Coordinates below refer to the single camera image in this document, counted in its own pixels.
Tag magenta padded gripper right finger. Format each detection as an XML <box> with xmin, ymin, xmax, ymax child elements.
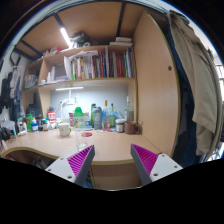
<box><xmin>131</xmin><ymin>144</ymin><xmax>182</xmax><ymax>185</ymax></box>

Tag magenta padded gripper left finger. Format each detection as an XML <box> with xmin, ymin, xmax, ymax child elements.
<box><xmin>46</xmin><ymin>145</ymin><xmax>95</xmax><ymax>186</ymax></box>

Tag clear drinking glass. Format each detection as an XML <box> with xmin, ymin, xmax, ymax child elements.
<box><xmin>75</xmin><ymin>130</ymin><xmax>87</xmax><ymax>151</ymax></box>

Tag red round coaster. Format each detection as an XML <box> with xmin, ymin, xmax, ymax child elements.
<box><xmin>82</xmin><ymin>132</ymin><xmax>92</xmax><ymax>137</ymax></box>

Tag white ceramic mug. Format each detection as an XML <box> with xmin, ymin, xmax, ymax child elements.
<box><xmin>59</xmin><ymin>123</ymin><xmax>71</xmax><ymax>137</ymax></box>

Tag brown ceramic mug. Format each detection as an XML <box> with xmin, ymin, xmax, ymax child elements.
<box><xmin>125</xmin><ymin>121</ymin><xmax>140</xmax><ymax>135</ymax></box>

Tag green capped plastic bottle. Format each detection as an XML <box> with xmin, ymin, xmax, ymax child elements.
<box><xmin>73</xmin><ymin>107</ymin><xmax>85</xmax><ymax>131</ymax></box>

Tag jar with white lid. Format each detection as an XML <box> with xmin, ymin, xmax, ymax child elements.
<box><xmin>116</xmin><ymin>119</ymin><xmax>125</xmax><ymax>133</ymax></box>

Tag small white blue bottle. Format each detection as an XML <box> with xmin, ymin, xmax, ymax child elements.
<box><xmin>32</xmin><ymin>118</ymin><xmax>38</xmax><ymax>132</ymax></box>

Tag clear glass liquor bottle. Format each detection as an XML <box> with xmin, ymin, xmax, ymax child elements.
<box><xmin>125</xmin><ymin>100</ymin><xmax>134</xmax><ymax>121</ymax></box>

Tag red labelled white container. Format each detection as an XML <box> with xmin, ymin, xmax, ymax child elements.
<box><xmin>47</xmin><ymin>106</ymin><xmax>56</xmax><ymax>124</ymax></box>

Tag tall clear bottle yellow cap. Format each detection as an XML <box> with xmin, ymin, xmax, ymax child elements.
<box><xmin>102</xmin><ymin>100</ymin><xmax>110</xmax><ymax>129</ymax></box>

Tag grey thermos bottle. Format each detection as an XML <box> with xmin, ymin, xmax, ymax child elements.
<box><xmin>92</xmin><ymin>106</ymin><xmax>102</xmax><ymax>130</ymax></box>

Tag green glass bottle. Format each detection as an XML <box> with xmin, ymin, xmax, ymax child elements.
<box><xmin>109</xmin><ymin>103</ymin><xmax>115</xmax><ymax>128</ymax></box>

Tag white desk lamp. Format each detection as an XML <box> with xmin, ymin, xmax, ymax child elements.
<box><xmin>60</xmin><ymin>98</ymin><xmax>76</xmax><ymax>119</ymax></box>

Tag green can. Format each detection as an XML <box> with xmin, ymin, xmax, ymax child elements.
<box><xmin>26</xmin><ymin>114</ymin><xmax>33</xmax><ymax>132</ymax></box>

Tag wooden wardrobe cabinet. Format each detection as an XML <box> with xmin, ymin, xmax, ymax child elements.
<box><xmin>133</xmin><ymin>12</ymin><xmax>180</xmax><ymax>156</ymax></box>

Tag under shelf light strip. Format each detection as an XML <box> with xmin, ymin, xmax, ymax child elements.
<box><xmin>56</xmin><ymin>86</ymin><xmax>84</xmax><ymax>91</ymax></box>

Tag dark hanging clothes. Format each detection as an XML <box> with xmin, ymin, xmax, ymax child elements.
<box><xmin>0</xmin><ymin>68</ymin><xmax>21</xmax><ymax>121</ymax></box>

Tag beige hanging jacket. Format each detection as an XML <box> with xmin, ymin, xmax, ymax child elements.
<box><xmin>167</xmin><ymin>12</ymin><xmax>223</xmax><ymax>155</ymax></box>

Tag row of books on shelf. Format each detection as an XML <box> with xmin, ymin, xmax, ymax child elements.
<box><xmin>64</xmin><ymin>46</ymin><xmax>135</xmax><ymax>80</ymax></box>

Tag wooden shelf unit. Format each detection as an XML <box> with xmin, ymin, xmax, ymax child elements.
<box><xmin>23</xmin><ymin>45</ymin><xmax>136</xmax><ymax>115</ymax></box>

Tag ceiling tube light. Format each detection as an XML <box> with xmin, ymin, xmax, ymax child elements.
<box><xmin>60</xmin><ymin>27</ymin><xmax>72</xmax><ymax>48</ymax></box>

